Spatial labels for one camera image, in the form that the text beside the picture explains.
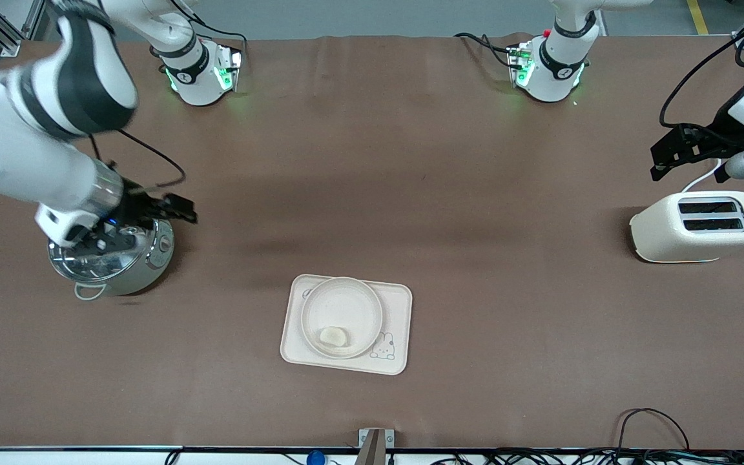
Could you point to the steel pot with glass lid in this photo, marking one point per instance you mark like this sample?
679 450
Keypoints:
120 274

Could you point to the blue round knob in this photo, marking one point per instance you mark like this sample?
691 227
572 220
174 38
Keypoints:
315 458

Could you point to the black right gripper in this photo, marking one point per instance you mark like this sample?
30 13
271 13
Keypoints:
134 201

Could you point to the cream round bowl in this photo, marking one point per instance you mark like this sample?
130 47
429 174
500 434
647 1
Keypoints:
343 307

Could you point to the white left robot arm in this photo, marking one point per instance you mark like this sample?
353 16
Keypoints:
559 58

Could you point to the small pale bun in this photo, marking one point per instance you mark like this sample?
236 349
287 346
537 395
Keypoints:
333 336

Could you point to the cream two-slot toaster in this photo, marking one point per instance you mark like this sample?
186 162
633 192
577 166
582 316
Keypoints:
662 232

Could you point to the brown table cover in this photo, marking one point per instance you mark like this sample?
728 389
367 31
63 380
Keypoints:
411 129

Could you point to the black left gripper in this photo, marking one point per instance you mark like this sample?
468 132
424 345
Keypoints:
713 135

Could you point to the cream rabbit print tray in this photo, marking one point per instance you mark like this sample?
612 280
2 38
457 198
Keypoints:
398 303

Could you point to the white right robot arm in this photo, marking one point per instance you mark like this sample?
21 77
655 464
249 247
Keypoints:
36 155

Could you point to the grey metal bracket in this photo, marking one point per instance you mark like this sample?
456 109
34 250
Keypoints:
375 445

